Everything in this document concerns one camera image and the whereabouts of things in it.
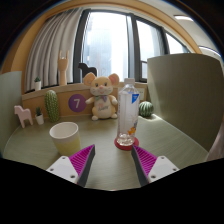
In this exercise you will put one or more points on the white wall socket plate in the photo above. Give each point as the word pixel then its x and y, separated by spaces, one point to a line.
pixel 142 95

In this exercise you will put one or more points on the clear plastic water bottle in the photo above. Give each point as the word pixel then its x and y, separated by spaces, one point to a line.
pixel 127 113

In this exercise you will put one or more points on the pink horse figurine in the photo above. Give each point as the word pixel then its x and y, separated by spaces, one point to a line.
pixel 22 115

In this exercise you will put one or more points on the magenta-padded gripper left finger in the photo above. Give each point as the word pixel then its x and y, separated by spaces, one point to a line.
pixel 63 166

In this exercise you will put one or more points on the grey desk divider panel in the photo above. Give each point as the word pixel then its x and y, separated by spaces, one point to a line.
pixel 10 110
pixel 186 96

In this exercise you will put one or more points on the tall green cactus ornament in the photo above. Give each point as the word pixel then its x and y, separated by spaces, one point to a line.
pixel 52 106

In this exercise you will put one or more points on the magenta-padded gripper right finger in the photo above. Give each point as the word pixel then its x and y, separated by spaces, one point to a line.
pixel 160 166

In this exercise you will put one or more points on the pale yellow paper cup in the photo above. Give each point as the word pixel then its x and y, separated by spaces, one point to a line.
pixel 66 140

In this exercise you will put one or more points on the long ceiling light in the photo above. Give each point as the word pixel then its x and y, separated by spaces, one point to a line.
pixel 183 17
pixel 209 50

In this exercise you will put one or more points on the black horse figurine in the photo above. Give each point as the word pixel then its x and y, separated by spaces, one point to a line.
pixel 86 69

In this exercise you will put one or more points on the round green cactus ornament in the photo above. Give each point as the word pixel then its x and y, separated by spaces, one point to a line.
pixel 146 109

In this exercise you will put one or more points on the round purple number sign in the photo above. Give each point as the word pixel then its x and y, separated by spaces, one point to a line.
pixel 77 103

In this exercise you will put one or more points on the beige plush mouse toy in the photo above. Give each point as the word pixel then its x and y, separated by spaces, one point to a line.
pixel 101 100

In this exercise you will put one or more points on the flat round red coaster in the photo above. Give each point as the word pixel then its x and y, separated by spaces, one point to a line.
pixel 126 148

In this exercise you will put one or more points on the grey window curtain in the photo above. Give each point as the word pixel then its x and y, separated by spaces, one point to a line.
pixel 53 50

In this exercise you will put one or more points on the small plant in white pot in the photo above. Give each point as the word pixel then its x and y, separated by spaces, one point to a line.
pixel 37 86
pixel 39 119

